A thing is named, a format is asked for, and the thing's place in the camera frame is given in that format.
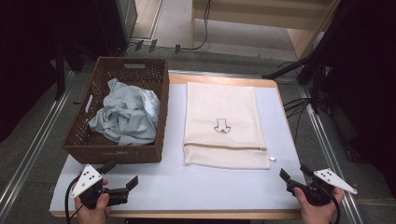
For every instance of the small dark floor bracket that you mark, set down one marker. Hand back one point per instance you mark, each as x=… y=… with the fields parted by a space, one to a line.
x=177 y=48
x=138 y=45
x=153 y=45

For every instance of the cream mesh laundry bag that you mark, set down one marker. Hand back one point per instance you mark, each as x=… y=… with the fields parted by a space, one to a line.
x=221 y=105

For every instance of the white table mat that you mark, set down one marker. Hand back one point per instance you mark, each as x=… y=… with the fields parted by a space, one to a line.
x=193 y=186

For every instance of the metal floor rail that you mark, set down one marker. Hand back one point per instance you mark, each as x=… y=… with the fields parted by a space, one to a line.
x=323 y=140
x=34 y=143

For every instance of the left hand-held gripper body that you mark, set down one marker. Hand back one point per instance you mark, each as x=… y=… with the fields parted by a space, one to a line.
x=87 y=182

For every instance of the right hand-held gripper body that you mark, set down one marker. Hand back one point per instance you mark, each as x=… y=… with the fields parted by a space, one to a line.
x=320 y=194

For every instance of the light wooden shelf frame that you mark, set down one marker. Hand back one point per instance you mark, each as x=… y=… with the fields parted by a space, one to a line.
x=249 y=18

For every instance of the black metal stand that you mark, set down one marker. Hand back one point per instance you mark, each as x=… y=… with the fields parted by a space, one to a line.
x=59 y=71

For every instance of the light grey shirt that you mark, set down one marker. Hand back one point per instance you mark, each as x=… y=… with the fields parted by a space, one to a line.
x=127 y=115

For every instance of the person's left hand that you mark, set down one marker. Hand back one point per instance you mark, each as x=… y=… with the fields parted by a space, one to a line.
x=93 y=216

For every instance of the person's right hand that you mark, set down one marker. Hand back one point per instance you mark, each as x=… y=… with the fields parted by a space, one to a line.
x=320 y=214

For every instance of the dark cabinet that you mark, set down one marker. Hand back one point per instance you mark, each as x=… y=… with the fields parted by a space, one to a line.
x=118 y=21

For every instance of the black tripod stand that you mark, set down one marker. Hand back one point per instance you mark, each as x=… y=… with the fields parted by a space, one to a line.
x=311 y=67

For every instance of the brown wicker basket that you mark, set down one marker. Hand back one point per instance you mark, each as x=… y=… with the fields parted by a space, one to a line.
x=130 y=152

